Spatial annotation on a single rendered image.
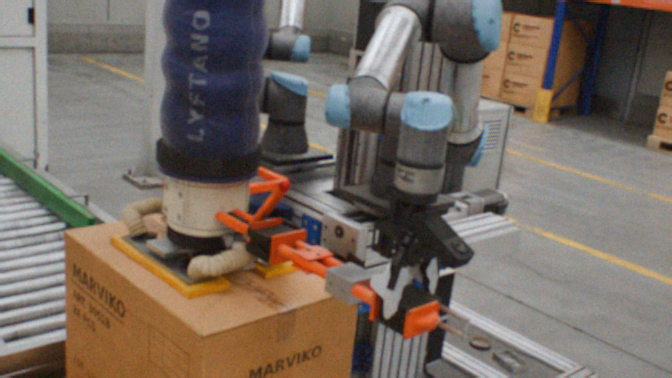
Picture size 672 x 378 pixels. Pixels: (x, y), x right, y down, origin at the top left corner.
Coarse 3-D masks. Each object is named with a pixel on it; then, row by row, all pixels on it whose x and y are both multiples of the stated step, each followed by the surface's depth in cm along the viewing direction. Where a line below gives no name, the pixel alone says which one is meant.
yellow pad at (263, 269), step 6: (258, 264) 162; (264, 264) 161; (270, 264) 162; (276, 264) 163; (282, 264) 163; (288, 264) 164; (252, 270) 162; (258, 270) 160; (264, 270) 159; (270, 270) 160; (276, 270) 161; (282, 270) 162; (288, 270) 163; (294, 270) 164; (264, 276) 159; (270, 276) 160; (276, 276) 161
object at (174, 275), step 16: (112, 240) 168; (128, 240) 166; (144, 240) 167; (144, 256) 160; (160, 256) 159; (160, 272) 154; (176, 272) 152; (176, 288) 149; (192, 288) 147; (208, 288) 149; (224, 288) 152
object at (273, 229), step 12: (252, 228) 145; (264, 228) 147; (276, 228) 148; (288, 228) 149; (300, 228) 147; (252, 240) 146; (264, 240) 141; (276, 240) 141; (288, 240) 143; (300, 240) 145; (252, 252) 145; (264, 252) 142; (276, 252) 142
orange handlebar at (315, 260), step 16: (272, 176) 186; (256, 192) 177; (240, 224) 151; (288, 256) 139; (304, 256) 136; (320, 256) 137; (304, 272) 136; (320, 272) 133; (368, 288) 130; (416, 320) 118; (432, 320) 119
